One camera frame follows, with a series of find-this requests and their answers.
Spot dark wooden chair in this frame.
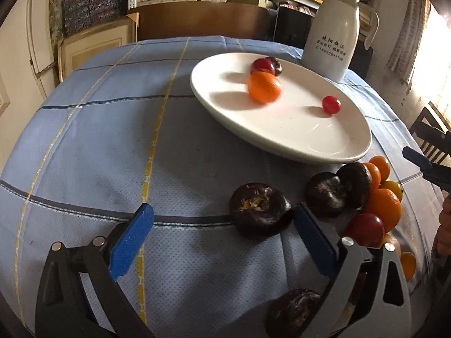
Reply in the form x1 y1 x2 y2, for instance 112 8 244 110
410 100 451 164

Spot brown wooden board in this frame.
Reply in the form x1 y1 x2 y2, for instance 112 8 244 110
136 2 279 43

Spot cardboard box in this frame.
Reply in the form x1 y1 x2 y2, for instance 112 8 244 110
56 12 140 81

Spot blue patterned storage boxes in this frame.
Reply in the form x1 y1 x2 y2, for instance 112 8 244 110
61 0 129 37

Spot white door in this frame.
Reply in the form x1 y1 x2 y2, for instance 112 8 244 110
0 0 60 170

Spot black case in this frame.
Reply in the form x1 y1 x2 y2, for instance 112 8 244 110
273 5 316 48

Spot person's right hand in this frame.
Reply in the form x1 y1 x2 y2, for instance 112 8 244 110
433 195 451 257

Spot white oval plate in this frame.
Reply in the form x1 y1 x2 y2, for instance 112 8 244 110
189 52 373 165

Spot white thermos jug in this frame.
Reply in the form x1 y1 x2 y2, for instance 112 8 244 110
300 0 380 83

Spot dark brown water chestnut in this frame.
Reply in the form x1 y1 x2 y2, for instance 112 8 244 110
265 56 283 77
229 182 294 239
265 288 323 338
335 162 373 209
304 172 348 219

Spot pale curtain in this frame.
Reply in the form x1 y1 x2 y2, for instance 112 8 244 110
386 0 432 85

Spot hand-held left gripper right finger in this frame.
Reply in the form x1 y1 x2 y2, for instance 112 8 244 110
292 202 413 338

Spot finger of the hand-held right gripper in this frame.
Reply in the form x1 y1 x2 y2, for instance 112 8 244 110
402 146 451 192

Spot orange tangerine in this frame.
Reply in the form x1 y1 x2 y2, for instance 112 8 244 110
361 162 382 191
247 71 283 105
368 155 392 184
400 252 417 282
363 188 403 234

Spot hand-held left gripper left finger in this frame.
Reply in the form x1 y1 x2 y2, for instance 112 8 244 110
35 202 156 338

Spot red cherry tomato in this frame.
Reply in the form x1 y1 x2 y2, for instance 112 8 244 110
343 212 385 248
322 95 342 115
251 58 276 77

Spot blue checked tablecloth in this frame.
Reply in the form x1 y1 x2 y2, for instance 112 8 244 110
0 34 445 338

